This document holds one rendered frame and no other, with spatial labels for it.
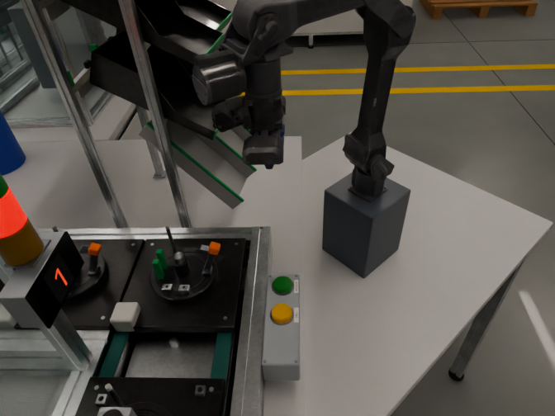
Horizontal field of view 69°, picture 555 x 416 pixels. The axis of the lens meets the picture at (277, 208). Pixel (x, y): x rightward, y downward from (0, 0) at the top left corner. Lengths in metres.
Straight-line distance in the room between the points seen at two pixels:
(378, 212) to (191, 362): 0.49
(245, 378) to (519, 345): 1.54
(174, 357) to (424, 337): 0.52
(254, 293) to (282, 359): 0.16
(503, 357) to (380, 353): 1.19
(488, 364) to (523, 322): 0.30
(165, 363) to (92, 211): 0.63
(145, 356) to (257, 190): 0.61
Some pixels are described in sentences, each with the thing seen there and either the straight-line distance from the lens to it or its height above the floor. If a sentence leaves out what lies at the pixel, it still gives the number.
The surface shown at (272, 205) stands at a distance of 1.21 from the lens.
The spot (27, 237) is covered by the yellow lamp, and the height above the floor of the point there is 1.29.
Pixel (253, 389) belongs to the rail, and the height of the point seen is 0.96.
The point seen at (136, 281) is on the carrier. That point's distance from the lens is 0.94.
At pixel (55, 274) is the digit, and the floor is 1.22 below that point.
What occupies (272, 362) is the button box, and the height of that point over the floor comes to 0.96.
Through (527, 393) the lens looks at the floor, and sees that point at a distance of 2.02.
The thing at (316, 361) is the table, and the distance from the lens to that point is 0.90.
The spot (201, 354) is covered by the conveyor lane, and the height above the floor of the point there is 0.92.
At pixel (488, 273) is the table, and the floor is 0.86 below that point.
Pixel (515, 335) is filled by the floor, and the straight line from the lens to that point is 2.15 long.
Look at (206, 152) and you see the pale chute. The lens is 1.06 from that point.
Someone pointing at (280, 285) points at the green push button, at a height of 0.97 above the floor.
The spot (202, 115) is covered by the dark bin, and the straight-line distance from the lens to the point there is 0.96.
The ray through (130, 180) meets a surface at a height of 0.86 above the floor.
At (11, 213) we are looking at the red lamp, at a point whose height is 1.34.
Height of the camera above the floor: 1.65
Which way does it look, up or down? 41 degrees down
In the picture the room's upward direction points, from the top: 4 degrees counter-clockwise
